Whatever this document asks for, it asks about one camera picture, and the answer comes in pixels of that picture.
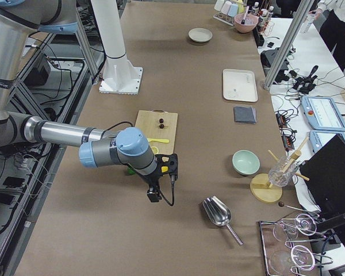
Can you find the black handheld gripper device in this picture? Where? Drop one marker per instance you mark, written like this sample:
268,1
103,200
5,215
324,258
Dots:
304,84

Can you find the aluminium frame post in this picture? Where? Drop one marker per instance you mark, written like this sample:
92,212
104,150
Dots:
302,11

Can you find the clear glass cup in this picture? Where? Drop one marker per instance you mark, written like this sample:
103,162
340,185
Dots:
282,172

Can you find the bamboo cutting board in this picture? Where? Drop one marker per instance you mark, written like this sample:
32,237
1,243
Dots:
148,123

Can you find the pink bowl with ice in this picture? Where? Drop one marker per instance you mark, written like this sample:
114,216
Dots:
250,23

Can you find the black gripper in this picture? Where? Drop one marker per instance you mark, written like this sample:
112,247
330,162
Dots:
149,181

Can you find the person in background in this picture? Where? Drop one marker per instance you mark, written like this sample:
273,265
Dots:
332,30

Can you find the lemon slice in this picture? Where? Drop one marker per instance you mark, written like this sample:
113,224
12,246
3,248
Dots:
155,150

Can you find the wooden cup stand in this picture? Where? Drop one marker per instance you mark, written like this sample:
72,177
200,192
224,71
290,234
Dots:
266,192

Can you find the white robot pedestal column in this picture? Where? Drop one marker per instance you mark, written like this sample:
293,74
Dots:
119,75

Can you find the wire glass rack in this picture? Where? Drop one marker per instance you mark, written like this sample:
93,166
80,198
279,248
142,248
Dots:
285,245

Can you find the pastel cup rack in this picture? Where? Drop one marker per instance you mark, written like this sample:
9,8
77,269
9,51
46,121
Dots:
227,10

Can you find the blue teach pendant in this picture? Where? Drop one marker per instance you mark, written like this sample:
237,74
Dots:
322,113
319,138

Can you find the bottles with copper wire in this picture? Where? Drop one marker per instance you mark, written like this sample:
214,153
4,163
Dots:
263,11

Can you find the black monitor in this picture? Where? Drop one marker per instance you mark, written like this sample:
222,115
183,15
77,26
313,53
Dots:
326,173

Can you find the metal scoop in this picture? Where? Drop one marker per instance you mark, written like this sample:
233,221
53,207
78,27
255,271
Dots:
220,215

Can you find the yellow plastic knife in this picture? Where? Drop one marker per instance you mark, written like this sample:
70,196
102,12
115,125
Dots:
158,140

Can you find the grey folded cloth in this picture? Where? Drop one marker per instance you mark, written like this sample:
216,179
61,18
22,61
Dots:
246,115

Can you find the mint green bowl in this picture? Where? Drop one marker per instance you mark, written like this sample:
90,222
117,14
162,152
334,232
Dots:
245,162

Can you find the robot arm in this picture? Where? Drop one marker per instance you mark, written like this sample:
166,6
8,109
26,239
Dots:
97,147

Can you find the white rabbit tray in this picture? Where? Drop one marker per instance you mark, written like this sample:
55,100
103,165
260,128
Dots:
239,85

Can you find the round white plate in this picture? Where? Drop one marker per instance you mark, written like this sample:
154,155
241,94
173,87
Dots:
200,35

